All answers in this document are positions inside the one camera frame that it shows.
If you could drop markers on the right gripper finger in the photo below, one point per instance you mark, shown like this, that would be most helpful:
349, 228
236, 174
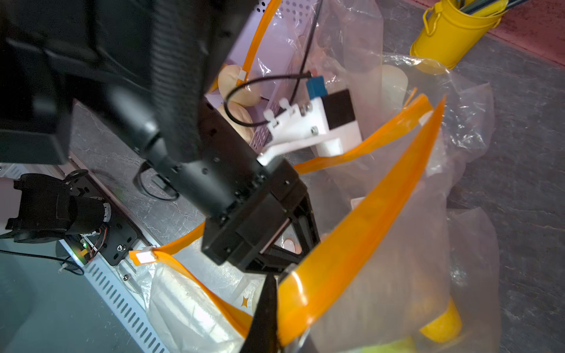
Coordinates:
262, 336

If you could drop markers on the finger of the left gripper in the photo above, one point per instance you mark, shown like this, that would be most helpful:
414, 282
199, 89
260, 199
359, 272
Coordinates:
287, 242

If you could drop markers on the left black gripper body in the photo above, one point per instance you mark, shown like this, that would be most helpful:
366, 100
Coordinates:
232, 189

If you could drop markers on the beige round fruit bag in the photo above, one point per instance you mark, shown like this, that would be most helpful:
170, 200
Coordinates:
238, 86

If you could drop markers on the clear zip-top bag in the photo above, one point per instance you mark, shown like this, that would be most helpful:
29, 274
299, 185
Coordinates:
392, 252
344, 46

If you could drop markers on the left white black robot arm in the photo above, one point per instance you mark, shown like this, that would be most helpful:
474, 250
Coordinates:
144, 67

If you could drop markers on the green pear in right bag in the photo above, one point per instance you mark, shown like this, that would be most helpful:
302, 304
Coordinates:
406, 345

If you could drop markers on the yellow fruit in right bag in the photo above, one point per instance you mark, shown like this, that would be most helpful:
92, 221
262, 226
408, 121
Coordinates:
446, 327

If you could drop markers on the lilac perforated plastic basket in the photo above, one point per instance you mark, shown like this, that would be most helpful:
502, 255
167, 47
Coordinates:
268, 51

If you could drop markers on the yellow pen cup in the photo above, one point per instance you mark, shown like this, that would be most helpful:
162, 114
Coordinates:
448, 34

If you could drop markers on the pens in cup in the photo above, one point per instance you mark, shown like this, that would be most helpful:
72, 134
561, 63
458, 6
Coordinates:
489, 7

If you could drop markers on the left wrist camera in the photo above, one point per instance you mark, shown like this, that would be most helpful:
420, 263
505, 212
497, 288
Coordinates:
326, 122

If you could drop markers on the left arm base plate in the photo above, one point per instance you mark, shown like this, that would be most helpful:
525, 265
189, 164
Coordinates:
100, 226

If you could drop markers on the aluminium front rail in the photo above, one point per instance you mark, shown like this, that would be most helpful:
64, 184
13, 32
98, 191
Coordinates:
50, 302

